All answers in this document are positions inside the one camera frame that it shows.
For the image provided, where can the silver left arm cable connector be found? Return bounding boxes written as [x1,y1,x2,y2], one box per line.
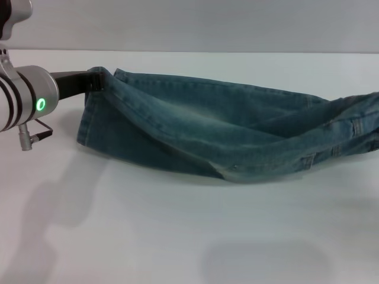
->
[17,118,54,151]

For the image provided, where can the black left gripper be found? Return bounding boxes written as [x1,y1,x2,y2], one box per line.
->
[49,69,107,102]

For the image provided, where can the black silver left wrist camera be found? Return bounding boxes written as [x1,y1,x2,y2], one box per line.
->
[0,0,33,41]

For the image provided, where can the blue denim shorts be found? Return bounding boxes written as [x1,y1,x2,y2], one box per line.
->
[76,67,379,183]

